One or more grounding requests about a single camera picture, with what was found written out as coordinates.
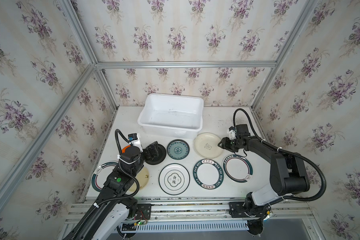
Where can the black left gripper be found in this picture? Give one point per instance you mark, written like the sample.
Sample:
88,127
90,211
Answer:
153,151

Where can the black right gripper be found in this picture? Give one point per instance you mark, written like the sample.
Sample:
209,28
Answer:
228,144

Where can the cream bear plate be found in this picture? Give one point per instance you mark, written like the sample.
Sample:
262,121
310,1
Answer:
206,145

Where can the white plate green red rim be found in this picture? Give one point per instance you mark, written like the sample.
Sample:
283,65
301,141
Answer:
238,168

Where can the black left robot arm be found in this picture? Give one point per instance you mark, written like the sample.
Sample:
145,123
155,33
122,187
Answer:
116,201

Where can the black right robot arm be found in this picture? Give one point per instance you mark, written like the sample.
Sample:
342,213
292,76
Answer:
287,172

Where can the white plastic bin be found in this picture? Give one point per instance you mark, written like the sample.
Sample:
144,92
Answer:
172,116

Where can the yellowish cream plate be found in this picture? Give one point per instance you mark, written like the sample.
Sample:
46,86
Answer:
143,178

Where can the teal blue floral plate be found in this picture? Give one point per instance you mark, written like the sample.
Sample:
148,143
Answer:
178,149

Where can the orange plate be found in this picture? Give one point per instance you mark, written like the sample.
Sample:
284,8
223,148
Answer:
124,149

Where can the white plate green lettered rim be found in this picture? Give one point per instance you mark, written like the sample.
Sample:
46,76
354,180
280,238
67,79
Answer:
208,174

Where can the white plate black rim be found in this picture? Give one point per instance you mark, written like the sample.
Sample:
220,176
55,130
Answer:
174,179

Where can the white green rim plate left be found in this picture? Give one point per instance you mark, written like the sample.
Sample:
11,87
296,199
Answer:
100,175

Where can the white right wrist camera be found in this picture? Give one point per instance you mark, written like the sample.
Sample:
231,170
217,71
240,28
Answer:
232,133

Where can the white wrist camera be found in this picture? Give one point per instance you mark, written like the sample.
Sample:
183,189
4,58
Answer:
232,133
134,140

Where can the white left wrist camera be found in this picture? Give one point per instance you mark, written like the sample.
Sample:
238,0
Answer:
134,140

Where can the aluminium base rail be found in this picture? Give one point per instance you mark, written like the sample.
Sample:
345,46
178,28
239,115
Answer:
166,215

